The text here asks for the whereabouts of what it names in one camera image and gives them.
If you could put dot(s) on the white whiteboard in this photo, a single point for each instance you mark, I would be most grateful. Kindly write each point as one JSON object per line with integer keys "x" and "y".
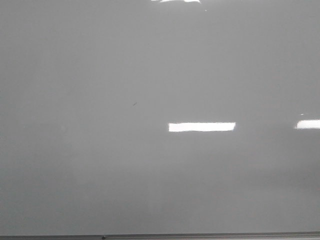
{"x": 147, "y": 117}

